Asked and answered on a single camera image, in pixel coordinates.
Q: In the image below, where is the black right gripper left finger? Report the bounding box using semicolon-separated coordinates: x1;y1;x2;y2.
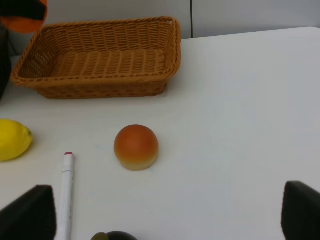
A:
0;185;57;240

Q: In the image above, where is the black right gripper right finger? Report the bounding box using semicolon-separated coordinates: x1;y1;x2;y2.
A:
281;181;320;240

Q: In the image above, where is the white pink-capped marker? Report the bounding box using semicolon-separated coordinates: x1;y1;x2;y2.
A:
56;152;75;240

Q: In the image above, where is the yellow lemon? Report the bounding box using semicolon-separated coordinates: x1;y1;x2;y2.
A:
0;119;33;162

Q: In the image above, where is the dark green mangosteen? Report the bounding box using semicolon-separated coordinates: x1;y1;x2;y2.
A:
91;231;137;240

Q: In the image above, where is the orange-red peach half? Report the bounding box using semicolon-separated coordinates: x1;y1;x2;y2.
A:
114;124;159;171

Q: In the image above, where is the orange tangerine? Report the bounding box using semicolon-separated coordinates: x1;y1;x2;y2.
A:
0;0;48;34

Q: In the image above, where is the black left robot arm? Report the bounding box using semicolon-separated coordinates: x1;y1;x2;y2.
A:
0;22;12;99

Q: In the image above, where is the orange wicker basket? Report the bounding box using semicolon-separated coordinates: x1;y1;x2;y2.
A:
10;16;181;99

